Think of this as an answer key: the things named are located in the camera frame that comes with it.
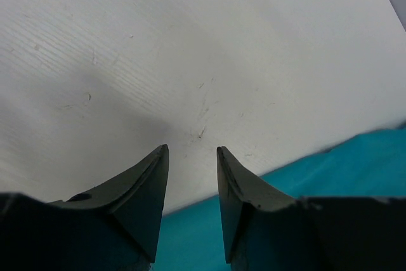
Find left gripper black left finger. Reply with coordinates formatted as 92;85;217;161
1;145;169;270

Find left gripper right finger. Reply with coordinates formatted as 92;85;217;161
216;147;405;270

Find teal t shirt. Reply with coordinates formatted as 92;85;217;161
151;126;405;270

